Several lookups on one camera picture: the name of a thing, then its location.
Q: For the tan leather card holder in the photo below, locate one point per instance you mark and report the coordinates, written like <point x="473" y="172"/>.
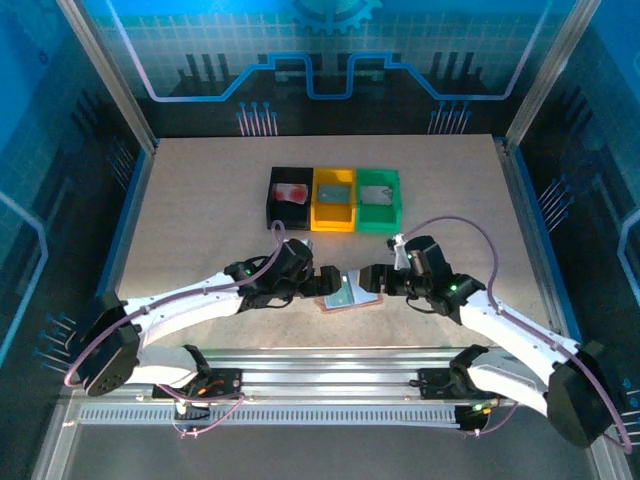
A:
<point x="337" y="301"/>

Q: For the teal VIP card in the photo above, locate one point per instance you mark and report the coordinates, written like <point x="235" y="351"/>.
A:
<point x="334" y="194"/>

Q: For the red white card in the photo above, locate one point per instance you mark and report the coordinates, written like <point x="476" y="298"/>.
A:
<point x="278" y="189"/>
<point x="299" y="194"/>

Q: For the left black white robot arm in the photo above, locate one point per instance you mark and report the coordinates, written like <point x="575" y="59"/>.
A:
<point x="190" y="310"/>

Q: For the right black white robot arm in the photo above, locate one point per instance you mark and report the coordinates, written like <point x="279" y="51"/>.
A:
<point x="510" y="330"/>

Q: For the grey card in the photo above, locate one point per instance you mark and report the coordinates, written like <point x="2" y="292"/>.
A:
<point x="376" y="195"/>

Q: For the green plastic bin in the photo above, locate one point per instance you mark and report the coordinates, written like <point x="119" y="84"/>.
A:
<point x="377" y="217"/>

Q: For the yellow plastic bin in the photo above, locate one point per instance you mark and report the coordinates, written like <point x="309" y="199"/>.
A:
<point x="332" y="217"/>

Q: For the black plastic bin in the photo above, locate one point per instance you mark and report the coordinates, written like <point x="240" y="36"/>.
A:
<point x="287" y="217"/>

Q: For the small black controller box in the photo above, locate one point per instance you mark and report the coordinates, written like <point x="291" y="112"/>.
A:
<point x="195" y="412"/>
<point x="470" y="417"/>

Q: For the blue table edge strip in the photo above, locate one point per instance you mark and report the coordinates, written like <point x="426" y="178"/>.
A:
<point x="132" y="200"/>

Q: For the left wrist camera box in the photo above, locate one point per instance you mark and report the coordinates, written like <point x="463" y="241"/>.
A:
<point x="295" y="255"/>

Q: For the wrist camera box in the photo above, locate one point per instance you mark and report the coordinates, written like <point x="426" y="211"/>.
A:
<point x="425" y="255"/>
<point x="295" y="255"/>

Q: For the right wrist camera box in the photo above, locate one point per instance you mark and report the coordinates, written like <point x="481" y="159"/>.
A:
<point x="425" y="255"/>

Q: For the aluminium frame rail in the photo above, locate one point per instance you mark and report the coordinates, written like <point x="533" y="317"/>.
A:
<point x="325" y="370"/>

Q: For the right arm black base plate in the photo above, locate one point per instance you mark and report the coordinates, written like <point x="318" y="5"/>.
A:
<point x="432" y="385"/>

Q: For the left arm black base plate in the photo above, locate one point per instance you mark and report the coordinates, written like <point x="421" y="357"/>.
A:
<point x="227" y="382"/>

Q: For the aluminium corner post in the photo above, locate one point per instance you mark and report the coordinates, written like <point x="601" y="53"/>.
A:
<point x="541" y="85"/>
<point x="117" y="85"/>

